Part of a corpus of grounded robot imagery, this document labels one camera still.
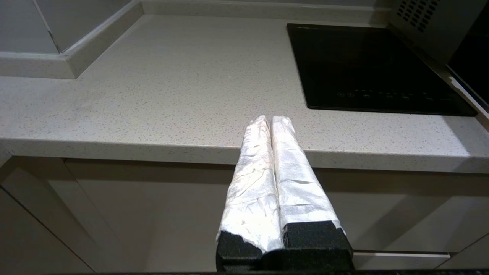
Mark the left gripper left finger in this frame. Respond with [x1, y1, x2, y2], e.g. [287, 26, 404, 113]
[216, 115, 284, 264]

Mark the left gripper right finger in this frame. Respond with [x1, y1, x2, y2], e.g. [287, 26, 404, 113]
[270, 115, 353, 260]

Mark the black glass microwave door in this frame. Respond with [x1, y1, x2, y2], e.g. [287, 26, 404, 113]
[446, 15, 489, 121]

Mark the silver microwave oven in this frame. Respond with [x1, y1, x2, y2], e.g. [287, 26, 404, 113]
[388, 0, 489, 65]

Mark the beige cabinet door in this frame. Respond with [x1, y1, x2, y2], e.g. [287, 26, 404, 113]
[64, 157, 489, 275]

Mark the black induction cooktop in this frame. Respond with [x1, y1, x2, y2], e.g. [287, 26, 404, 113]
[287, 23, 478, 117]

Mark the beige cabinet corner panel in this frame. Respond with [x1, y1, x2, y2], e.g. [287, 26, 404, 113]
[0, 156, 115, 275]

